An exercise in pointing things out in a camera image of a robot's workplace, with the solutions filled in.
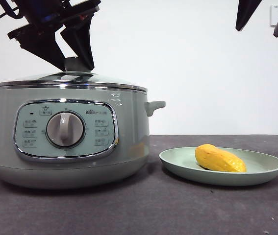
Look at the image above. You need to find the glass lid with round knob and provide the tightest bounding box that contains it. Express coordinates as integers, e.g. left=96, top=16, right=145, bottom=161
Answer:
left=0, top=56, right=148, bottom=93

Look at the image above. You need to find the yellow corn cob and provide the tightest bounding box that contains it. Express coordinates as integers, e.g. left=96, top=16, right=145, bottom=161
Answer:
left=194, top=143, right=248, bottom=173

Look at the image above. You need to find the pale green electric steamer pot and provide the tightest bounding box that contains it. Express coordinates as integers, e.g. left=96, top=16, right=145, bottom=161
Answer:
left=0, top=84, right=166, bottom=190

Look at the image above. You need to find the pale green round plate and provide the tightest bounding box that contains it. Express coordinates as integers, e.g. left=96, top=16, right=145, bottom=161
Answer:
left=158, top=146, right=278, bottom=187

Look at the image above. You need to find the grey round control dial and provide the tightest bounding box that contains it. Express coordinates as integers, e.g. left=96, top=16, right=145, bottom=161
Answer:
left=46, top=111, right=85, bottom=148

